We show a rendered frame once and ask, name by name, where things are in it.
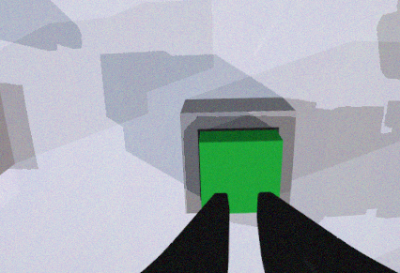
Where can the green button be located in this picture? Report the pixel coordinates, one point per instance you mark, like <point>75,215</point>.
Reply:
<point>238,146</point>

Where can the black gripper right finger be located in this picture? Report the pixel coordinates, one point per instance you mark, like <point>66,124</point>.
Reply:
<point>292,243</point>

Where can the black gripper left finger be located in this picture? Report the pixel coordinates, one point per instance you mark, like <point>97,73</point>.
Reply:
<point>203,245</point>

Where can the red button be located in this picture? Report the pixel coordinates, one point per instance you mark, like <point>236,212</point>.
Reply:
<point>6,156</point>

